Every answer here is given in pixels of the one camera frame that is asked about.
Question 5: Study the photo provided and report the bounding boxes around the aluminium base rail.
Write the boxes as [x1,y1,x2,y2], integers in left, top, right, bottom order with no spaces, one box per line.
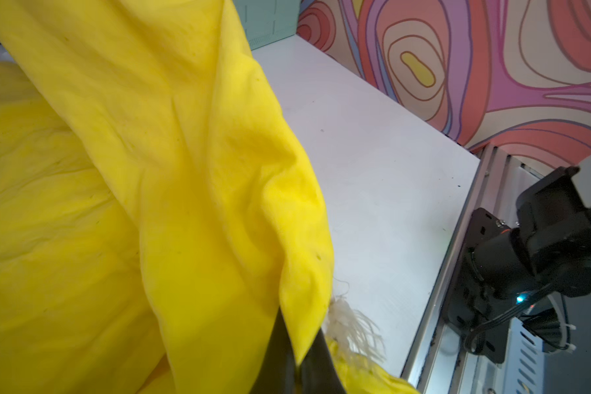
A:
[401,143,539,393]

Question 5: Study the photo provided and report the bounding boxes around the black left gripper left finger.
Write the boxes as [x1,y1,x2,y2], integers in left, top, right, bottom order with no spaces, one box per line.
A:
[250,310,296,394]

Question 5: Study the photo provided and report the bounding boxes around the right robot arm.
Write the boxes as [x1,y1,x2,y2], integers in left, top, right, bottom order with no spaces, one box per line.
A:
[442,145,591,364]

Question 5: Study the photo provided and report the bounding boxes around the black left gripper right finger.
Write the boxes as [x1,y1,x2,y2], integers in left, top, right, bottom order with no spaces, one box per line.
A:
[300,329,346,394]

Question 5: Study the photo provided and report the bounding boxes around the yellow shorts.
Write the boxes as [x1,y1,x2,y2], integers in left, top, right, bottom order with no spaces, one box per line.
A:
[0,1,413,393]

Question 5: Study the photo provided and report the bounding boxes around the mint green file organizer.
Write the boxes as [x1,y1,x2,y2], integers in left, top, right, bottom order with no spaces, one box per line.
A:
[233,0,300,50]

